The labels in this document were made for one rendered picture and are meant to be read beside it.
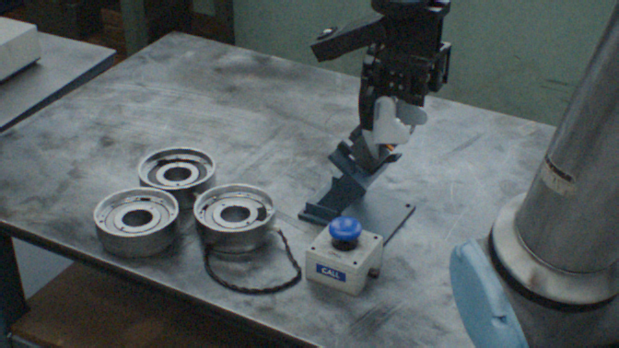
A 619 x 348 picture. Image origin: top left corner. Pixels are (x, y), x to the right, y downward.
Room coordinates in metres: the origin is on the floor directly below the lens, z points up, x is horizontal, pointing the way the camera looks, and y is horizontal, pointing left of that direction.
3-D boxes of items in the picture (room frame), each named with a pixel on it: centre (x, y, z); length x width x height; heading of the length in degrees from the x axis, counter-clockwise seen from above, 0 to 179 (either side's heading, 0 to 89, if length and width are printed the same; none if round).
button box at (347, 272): (0.84, -0.06, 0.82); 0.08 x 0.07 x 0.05; 60
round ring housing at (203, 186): (1.02, 0.17, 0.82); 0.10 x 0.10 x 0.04
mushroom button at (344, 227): (0.84, -0.05, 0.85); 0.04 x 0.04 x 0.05
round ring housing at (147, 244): (0.91, 0.21, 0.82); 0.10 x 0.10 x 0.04
